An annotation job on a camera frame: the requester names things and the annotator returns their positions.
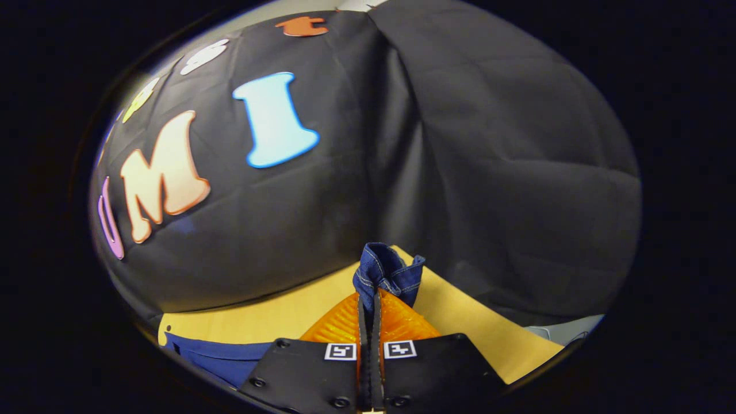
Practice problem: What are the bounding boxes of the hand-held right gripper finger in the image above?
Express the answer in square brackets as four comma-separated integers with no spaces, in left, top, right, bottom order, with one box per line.
[373,287,507,410]
[239,290,371,412]

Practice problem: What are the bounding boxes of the blue denim jeans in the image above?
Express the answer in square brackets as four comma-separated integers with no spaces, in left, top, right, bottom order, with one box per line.
[163,242,426,389]

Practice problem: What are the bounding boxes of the black backdrop cloth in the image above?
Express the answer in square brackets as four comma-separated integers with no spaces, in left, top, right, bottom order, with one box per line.
[89,0,642,328]

